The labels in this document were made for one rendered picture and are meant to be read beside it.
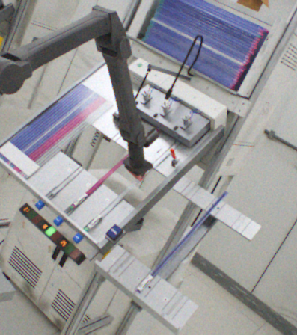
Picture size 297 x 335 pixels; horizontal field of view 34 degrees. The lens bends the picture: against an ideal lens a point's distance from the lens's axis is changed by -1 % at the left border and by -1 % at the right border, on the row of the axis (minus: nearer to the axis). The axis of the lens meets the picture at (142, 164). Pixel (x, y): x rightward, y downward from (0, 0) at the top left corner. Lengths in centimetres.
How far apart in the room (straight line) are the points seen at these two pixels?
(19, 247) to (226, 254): 172
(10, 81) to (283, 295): 278
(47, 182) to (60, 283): 58
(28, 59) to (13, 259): 150
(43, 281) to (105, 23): 141
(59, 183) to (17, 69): 84
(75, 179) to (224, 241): 194
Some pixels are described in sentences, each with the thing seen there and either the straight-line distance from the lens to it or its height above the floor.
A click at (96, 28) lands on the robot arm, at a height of 142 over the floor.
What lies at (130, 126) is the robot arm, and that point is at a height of 116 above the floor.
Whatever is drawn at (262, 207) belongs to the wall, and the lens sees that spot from 352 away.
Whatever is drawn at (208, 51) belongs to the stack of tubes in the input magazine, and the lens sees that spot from 205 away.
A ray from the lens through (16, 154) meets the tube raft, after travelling 207.
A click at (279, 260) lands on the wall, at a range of 353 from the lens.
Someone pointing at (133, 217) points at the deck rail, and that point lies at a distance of 178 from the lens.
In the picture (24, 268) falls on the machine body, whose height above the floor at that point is 17.
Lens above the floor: 151
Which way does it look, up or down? 16 degrees down
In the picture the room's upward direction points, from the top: 26 degrees clockwise
